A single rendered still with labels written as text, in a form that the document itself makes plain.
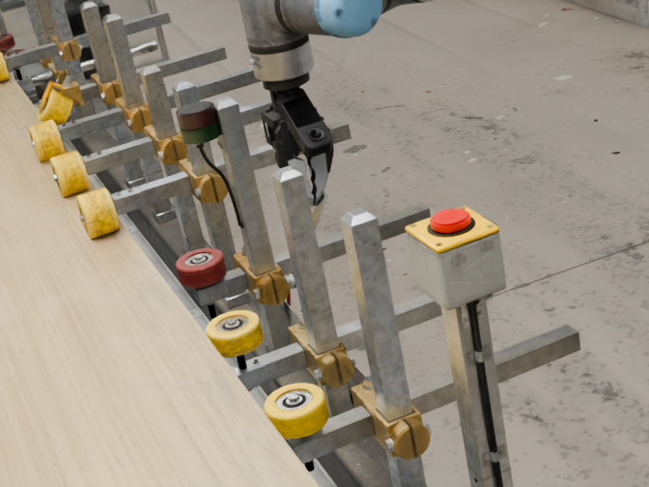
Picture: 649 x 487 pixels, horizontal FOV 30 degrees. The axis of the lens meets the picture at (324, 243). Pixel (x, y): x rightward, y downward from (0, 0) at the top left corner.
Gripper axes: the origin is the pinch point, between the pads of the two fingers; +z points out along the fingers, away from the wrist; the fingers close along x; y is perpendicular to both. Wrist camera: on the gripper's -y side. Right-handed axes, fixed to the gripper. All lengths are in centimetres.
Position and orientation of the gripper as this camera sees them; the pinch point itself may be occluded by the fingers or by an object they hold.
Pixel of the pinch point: (314, 199)
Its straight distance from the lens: 187.2
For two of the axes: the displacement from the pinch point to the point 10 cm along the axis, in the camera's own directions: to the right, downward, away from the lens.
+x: -9.1, 3.2, -2.8
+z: 1.8, 8.9, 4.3
